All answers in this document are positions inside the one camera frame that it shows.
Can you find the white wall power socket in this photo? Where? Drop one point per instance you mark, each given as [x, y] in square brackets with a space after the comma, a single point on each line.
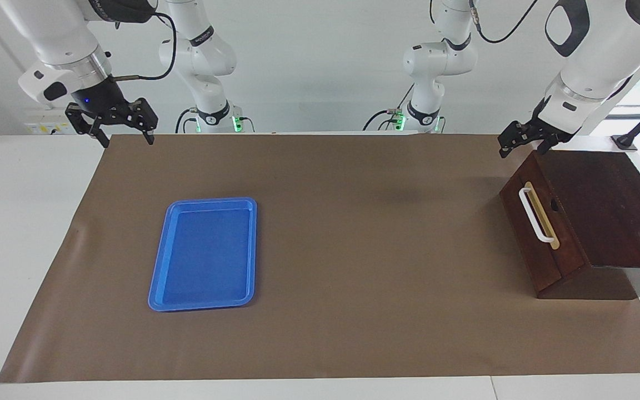
[48, 123]

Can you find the dark wooden cabinet box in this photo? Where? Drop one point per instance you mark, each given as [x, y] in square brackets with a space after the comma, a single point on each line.
[614, 205]

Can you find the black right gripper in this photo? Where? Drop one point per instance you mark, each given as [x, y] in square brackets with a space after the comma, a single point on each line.
[100, 100]

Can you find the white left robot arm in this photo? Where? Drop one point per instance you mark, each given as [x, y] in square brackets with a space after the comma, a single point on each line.
[592, 61]

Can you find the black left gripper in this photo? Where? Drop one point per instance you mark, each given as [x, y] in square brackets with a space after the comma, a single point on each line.
[550, 132]

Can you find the dark wooden drawer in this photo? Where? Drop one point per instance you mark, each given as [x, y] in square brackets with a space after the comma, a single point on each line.
[553, 264]

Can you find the brown paper table mat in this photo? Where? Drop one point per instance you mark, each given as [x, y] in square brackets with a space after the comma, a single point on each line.
[353, 278]

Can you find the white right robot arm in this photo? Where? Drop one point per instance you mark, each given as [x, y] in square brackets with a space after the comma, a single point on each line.
[64, 44]

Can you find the blue plastic tray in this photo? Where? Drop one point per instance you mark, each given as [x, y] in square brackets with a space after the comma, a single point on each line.
[206, 255]

